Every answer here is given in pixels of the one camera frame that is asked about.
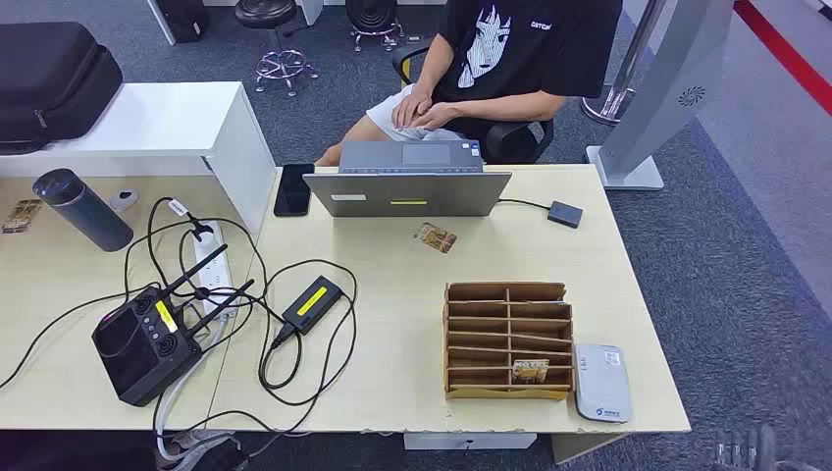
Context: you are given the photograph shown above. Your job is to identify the black smartphone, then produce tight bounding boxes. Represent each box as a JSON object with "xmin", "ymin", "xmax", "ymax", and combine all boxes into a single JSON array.
[{"xmin": 273, "ymin": 163, "xmax": 316, "ymax": 218}]

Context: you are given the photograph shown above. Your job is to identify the chrome stanchion post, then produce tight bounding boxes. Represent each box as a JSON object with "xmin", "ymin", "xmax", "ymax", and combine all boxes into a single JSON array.
[{"xmin": 580, "ymin": 0, "xmax": 669, "ymax": 126}]

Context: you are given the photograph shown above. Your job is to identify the white box under desk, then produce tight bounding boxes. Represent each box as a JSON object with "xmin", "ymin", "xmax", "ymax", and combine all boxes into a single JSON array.
[{"xmin": 402, "ymin": 432, "xmax": 539, "ymax": 451}]

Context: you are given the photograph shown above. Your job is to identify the black stool with chrome base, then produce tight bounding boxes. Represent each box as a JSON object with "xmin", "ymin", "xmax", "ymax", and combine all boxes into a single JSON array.
[
  {"xmin": 234, "ymin": 0, "xmax": 320, "ymax": 98},
  {"xmin": 344, "ymin": 0, "xmax": 405, "ymax": 53}
]

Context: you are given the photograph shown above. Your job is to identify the white card reader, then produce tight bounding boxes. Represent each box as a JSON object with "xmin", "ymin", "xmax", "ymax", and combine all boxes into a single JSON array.
[{"xmin": 573, "ymin": 343, "xmax": 634, "ymax": 425}]

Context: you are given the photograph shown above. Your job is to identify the person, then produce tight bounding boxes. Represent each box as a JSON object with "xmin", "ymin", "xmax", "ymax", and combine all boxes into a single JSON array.
[{"xmin": 315, "ymin": 0, "xmax": 624, "ymax": 167}]

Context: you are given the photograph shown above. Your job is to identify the black bag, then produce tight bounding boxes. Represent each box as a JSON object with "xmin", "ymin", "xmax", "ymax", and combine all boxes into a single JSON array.
[{"xmin": 154, "ymin": 0, "xmax": 211, "ymax": 45}]

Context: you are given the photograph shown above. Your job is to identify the thin black device cable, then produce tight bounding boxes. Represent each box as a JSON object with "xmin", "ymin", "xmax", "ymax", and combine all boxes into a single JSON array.
[{"xmin": 496, "ymin": 197, "xmax": 552, "ymax": 212}]

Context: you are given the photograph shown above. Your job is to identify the brown patterned card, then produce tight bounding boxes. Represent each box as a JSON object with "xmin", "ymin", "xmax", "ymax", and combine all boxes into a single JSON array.
[
  {"xmin": 1, "ymin": 197, "xmax": 44, "ymax": 236},
  {"xmin": 413, "ymin": 222, "xmax": 458, "ymax": 255}
]

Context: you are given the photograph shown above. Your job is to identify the white power cable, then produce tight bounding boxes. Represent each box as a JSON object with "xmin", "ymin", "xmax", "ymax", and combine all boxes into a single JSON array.
[{"xmin": 153, "ymin": 315, "xmax": 229, "ymax": 463}]

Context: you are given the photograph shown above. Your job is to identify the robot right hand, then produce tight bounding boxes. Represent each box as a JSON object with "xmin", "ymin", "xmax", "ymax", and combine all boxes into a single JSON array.
[{"xmin": 711, "ymin": 425, "xmax": 781, "ymax": 471}]

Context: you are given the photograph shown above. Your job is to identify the grey laptop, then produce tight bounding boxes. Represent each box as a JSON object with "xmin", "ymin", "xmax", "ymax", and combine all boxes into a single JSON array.
[{"xmin": 302, "ymin": 139, "xmax": 513, "ymax": 219}]

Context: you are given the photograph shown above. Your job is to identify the person's right hand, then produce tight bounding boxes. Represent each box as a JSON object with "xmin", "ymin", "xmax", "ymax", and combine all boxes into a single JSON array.
[{"xmin": 391, "ymin": 87, "xmax": 434, "ymax": 130}]

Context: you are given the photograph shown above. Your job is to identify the dark thermos bottle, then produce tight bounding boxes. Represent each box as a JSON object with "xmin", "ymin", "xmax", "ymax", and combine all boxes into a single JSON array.
[{"xmin": 32, "ymin": 168, "xmax": 135, "ymax": 253}]

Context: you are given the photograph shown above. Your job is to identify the black remote controller with antennas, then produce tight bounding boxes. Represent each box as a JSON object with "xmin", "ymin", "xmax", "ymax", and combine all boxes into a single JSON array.
[{"xmin": 91, "ymin": 243, "xmax": 256, "ymax": 408}]

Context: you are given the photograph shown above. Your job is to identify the hotel key card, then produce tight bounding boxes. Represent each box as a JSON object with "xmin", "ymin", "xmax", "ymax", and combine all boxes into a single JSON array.
[{"xmin": 510, "ymin": 359, "xmax": 551, "ymax": 386}]

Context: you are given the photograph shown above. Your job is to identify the cardboard card organizer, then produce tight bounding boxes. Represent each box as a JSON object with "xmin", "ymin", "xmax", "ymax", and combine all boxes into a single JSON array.
[{"xmin": 443, "ymin": 281, "xmax": 576, "ymax": 401}]

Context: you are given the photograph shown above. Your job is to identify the black adapter with yellow label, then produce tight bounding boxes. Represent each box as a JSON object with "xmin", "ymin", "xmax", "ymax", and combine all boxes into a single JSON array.
[{"xmin": 281, "ymin": 275, "xmax": 343, "ymax": 337}]

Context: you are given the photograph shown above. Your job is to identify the black plug cable with tag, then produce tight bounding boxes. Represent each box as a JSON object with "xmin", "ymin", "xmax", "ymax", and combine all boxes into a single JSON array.
[{"xmin": 146, "ymin": 196, "xmax": 216, "ymax": 288}]

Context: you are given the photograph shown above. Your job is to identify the black adapter cable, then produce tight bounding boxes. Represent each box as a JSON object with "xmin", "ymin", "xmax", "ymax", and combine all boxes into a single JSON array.
[{"xmin": 258, "ymin": 258, "xmax": 359, "ymax": 407}]

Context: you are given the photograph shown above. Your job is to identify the white power strip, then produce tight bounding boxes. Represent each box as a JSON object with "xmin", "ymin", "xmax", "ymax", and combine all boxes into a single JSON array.
[{"xmin": 191, "ymin": 221, "xmax": 236, "ymax": 320}]

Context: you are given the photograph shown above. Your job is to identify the grey kiosk stand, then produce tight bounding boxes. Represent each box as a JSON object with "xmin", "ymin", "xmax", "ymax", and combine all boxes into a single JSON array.
[{"xmin": 586, "ymin": 0, "xmax": 736, "ymax": 191}]

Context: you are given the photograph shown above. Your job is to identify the black carrying case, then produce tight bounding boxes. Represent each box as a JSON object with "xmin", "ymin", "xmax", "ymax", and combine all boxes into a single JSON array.
[{"xmin": 0, "ymin": 22, "xmax": 124, "ymax": 156}]

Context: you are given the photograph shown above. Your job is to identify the person's left hand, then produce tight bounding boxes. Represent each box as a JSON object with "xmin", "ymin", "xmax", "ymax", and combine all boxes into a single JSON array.
[{"xmin": 413, "ymin": 102, "xmax": 459, "ymax": 131}]

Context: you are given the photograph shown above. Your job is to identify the small black box device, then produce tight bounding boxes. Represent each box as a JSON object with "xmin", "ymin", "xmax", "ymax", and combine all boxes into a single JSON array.
[{"xmin": 546, "ymin": 200, "xmax": 585, "ymax": 230}]

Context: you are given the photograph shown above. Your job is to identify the white cabinet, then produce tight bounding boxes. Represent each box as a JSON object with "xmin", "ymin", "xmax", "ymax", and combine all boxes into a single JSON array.
[{"xmin": 0, "ymin": 80, "xmax": 279, "ymax": 236}]

